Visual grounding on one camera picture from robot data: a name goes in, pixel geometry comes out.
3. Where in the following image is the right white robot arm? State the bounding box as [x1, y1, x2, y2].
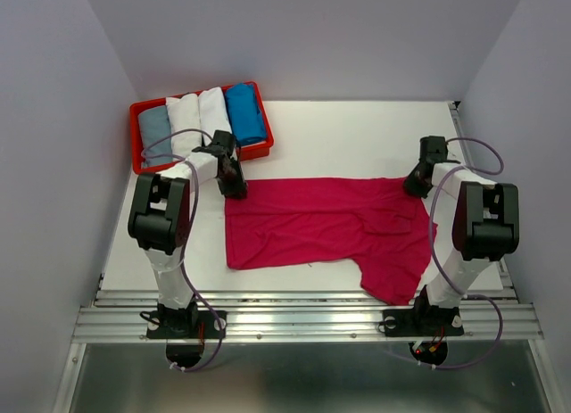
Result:
[403, 136, 519, 333]

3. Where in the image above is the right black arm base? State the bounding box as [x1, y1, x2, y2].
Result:
[377, 296, 464, 338]

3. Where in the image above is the aluminium mounting rail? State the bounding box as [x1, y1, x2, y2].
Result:
[72, 289, 543, 344]

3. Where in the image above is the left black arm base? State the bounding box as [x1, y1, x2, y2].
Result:
[139, 303, 227, 341]

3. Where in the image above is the pink t-shirt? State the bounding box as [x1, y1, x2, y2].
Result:
[224, 178, 431, 306]

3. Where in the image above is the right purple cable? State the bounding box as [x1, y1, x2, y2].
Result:
[383, 136, 506, 370]

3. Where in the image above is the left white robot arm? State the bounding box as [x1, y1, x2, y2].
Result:
[128, 130, 247, 336]

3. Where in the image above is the red plastic tray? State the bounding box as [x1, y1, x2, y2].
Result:
[128, 81, 274, 174]

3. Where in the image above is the blue rolled t-shirt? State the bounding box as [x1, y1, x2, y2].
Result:
[225, 83, 267, 146]

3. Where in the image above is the grey rolled t-shirt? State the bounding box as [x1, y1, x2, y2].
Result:
[137, 105, 172, 168]

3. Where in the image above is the white textured rolled t-shirt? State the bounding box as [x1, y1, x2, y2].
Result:
[166, 94, 203, 157]

